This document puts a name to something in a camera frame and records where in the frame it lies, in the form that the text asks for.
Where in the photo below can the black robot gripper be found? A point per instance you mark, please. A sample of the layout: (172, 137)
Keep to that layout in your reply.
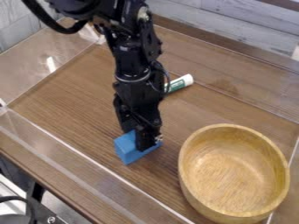
(137, 106)

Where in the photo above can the blue foam block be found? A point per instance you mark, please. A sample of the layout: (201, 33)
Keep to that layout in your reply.
(126, 148)

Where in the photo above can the brown wooden bowl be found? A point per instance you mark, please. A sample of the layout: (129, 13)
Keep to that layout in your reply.
(234, 174)

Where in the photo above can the green Expo whiteboard marker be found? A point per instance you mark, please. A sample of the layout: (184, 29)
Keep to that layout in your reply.
(180, 83)

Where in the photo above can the black metal table frame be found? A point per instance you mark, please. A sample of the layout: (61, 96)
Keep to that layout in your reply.
(43, 207)

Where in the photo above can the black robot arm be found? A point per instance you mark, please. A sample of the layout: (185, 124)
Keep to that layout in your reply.
(126, 23)

